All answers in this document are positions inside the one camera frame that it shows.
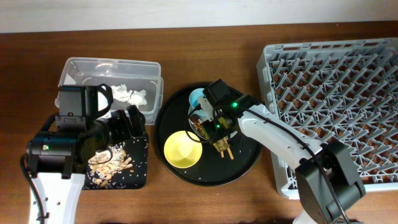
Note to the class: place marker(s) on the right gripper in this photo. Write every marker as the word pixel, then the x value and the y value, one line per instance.
pixel 212 134

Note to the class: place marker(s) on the blue plastic cup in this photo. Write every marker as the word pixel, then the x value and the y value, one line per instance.
pixel 194 96

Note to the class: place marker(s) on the grey plate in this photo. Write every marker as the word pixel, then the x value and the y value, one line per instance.
pixel 200 125

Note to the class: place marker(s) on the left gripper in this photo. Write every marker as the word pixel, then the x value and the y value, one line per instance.
pixel 125 130

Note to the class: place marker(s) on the grey dishwasher rack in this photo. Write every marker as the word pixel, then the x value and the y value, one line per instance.
pixel 341 90

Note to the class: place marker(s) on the white tissue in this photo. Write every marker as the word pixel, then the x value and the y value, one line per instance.
pixel 121 93
pixel 138 98

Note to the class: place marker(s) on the clear plastic bin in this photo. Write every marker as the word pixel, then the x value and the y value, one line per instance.
pixel 134 75

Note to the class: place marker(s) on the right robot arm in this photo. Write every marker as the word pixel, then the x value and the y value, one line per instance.
pixel 327 178

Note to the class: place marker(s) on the brown snack wrapper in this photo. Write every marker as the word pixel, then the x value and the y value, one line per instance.
pixel 219 144

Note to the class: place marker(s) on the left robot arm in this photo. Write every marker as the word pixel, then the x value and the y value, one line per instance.
pixel 70 142

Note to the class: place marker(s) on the black rectangular tray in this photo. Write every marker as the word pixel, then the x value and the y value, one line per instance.
pixel 137 149

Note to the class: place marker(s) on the round black tray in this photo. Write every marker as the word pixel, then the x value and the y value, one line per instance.
pixel 211 169

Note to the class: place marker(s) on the food scraps pile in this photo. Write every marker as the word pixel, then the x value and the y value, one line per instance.
pixel 104 166

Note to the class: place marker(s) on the yellow bowl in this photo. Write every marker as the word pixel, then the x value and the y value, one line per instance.
pixel 180 151

